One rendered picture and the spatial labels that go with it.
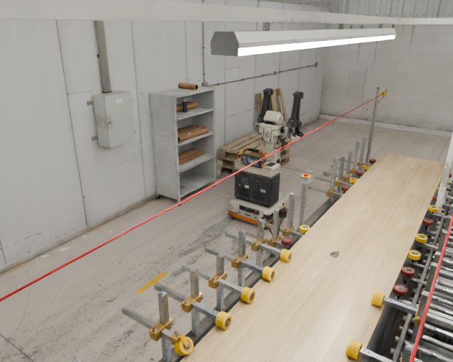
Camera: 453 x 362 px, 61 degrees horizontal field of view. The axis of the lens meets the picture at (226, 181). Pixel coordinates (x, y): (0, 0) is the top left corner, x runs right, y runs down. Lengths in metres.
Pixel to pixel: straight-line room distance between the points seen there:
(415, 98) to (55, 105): 8.11
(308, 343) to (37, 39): 3.64
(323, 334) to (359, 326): 0.21
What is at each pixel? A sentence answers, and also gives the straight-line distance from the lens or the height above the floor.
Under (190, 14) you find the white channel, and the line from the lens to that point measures 1.22.
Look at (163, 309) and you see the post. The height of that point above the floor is 1.07.
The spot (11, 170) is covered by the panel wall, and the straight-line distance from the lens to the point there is 4.37.
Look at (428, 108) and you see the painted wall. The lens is 10.26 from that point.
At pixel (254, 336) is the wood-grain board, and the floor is 0.90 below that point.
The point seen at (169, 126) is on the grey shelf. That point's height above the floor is 1.15.
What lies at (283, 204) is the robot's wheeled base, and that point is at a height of 0.25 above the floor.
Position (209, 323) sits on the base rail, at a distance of 2.51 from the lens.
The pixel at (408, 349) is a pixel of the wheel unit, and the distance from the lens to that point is 1.94.
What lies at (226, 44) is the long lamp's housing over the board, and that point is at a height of 2.34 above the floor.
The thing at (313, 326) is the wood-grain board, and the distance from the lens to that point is 2.25.
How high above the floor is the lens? 2.40
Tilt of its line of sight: 22 degrees down
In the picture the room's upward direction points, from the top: straight up
